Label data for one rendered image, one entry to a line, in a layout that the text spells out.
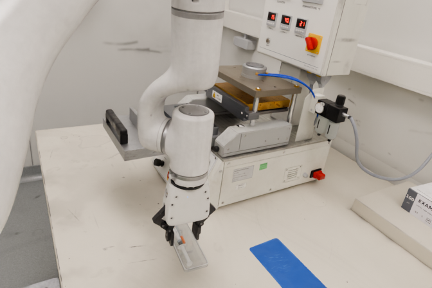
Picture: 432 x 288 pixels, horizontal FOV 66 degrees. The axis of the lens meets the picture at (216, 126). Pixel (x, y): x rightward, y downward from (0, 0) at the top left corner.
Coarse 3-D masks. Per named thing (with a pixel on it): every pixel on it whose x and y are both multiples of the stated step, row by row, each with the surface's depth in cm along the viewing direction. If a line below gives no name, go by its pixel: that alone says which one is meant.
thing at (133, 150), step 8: (136, 112) 95; (104, 120) 97; (120, 120) 98; (128, 120) 99; (136, 120) 94; (104, 128) 98; (112, 128) 93; (128, 128) 94; (136, 128) 95; (112, 136) 91; (128, 136) 90; (136, 136) 90; (216, 136) 96; (120, 144) 85; (128, 144) 86; (136, 144) 86; (120, 152) 86; (128, 152) 83; (136, 152) 84; (144, 152) 85; (152, 152) 87; (128, 160) 84
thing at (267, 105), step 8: (224, 88) 110; (232, 88) 110; (240, 96) 104; (248, 96) 104; (272, 96) 107; (280, 96) 108; (248, 104) 98; (264, 104) 102; (272, 104) 103; (280, 104) 105; (288, 104) 107; (264, 112) 103; (272, 112) 105
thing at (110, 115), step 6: (108, 114) 93; (114, 114) 92; (108, 120) 95; (114, 120) 89; (114, 126) 88; (120, 126) 86; (120, 132) 84; (126, 132) 84; (120, 138) 84; (126, 138) 85
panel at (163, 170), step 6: (156, 156) 118; (162, 156) 115; (210, 156) 97; (216, 156) 95; (168, 162) 112; (210, 162) 96; (156, 168) 116; (162, 168) 113; (168, 168) 110; (210, 168) 95; (162, 174) 112
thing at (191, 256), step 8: (184, 224) 84; (176, 232) 81; (184, 232) 81; (176, 240) 78; (184, 240) 78; (192, 240) 79; (176, 248) 76; (184, 248) 76; (192, 248) 76; (200, 248) 77; (184, 256) 74; (192, 256) 74; (200, 256) 74; (184, 264) 72; (192, 264) 72; (200, 264) 72
